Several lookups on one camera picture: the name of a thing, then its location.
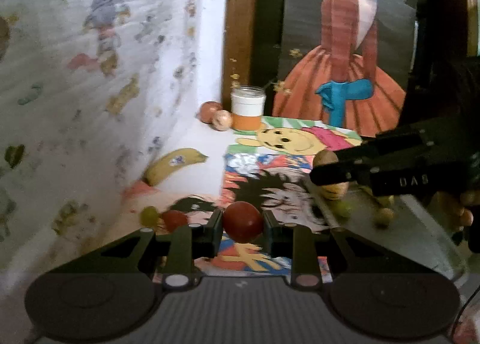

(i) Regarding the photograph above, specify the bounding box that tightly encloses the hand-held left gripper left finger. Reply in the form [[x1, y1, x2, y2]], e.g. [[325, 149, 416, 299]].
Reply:
[[49, 210, 224, 290]]

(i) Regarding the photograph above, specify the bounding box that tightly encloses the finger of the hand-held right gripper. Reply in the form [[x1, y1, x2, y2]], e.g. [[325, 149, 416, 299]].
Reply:
[[309, 160, 373, 187], [335, 137, 380, 165]]

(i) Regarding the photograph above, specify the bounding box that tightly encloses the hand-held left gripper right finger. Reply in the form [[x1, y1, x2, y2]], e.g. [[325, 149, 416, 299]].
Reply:
[[262, 211, 443, 288]]

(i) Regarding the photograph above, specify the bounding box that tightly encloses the striped pepino melon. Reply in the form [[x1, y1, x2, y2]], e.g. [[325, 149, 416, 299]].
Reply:
[[313, 150, 350, 200]]

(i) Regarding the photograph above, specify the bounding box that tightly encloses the red cherry tomato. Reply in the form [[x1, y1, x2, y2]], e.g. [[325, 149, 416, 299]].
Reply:
[[223, 202, 264, 243], [162, 210, 188, 234]]

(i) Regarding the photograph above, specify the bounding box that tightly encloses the round brown fruit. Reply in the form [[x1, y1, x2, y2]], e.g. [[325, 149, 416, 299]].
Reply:
[[374, 208, 394, 226]]

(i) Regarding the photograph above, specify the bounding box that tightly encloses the metal tray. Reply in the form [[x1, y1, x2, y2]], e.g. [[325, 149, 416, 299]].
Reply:
[[304, 179, 473, 285]]

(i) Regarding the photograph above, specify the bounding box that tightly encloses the yellow banana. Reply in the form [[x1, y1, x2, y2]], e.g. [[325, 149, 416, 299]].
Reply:
[[144, 148, 209, 186]]

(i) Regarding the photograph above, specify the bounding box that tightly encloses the person's right hand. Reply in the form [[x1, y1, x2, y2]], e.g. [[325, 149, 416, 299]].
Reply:
[[429, 190, 480, 234]]

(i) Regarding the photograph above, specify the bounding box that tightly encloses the anime printed cloth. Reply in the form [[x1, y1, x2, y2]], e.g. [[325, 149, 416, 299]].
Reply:
[[120, 153, 331, 277]]

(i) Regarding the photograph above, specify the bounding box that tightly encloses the cartoon bear drawing sheet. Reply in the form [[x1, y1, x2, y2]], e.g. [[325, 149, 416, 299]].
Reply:
[[229, 115, 362, 159]]

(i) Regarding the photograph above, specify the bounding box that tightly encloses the pale tan apple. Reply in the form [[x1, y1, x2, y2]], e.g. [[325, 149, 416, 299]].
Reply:
[[212, 109, 233, 131]]

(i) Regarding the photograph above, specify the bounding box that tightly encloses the white and orange jar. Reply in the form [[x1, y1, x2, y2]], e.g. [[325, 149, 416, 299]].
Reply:
[[230, 86, 266, 131]]

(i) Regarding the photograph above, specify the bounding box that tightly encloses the reddish apple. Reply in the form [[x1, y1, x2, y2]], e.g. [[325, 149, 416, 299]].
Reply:
[[199, 101, 223, 124]]

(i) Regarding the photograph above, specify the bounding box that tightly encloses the white cartoon printed blanket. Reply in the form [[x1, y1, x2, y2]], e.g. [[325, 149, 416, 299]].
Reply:
[[0, 0, 211, 277]]

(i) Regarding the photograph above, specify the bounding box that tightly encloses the wall poster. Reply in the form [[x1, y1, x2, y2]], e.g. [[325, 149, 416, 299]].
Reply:
[[272, 0, 419, 138]]

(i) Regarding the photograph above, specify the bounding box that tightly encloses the wooden door frame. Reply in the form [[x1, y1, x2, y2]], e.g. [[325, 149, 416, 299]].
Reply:
[[221, 0, 259, 105]]

